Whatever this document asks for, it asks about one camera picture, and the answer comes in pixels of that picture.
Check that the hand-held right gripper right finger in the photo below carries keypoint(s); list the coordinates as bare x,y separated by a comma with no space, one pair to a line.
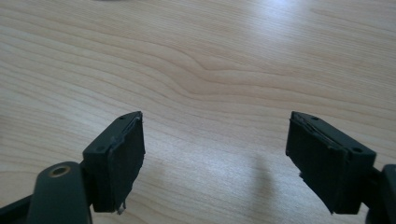
327,168

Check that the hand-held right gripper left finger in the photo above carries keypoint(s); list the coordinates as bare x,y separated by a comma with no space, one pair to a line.
116,161

